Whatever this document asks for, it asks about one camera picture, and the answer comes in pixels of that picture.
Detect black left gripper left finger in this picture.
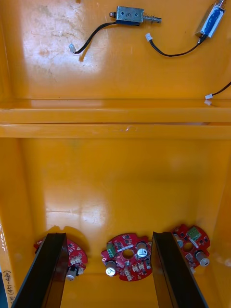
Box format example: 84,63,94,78
11,232,70,308

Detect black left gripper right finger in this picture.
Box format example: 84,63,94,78
151,231,209,308

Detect round red circuit board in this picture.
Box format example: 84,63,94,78
100,232,154,282
33,237,89,282
170,223,211,274

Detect yellow-orange plastic bin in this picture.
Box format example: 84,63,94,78
0,123,231,308
0,0,231,124

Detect pile of metal solenoids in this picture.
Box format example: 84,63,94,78
68,0,231,101

